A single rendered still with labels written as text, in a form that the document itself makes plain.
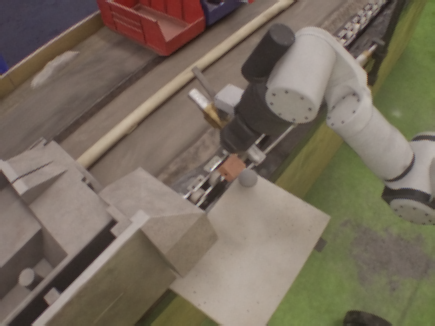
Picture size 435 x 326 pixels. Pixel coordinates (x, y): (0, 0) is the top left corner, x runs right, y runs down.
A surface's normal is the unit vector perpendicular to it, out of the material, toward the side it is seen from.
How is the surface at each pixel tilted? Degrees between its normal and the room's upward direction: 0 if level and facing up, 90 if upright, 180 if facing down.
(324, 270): 0
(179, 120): 0
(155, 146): 0
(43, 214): 10
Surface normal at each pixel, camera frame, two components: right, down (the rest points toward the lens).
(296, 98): -0.43, 0.82
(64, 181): -0.16, -0.63
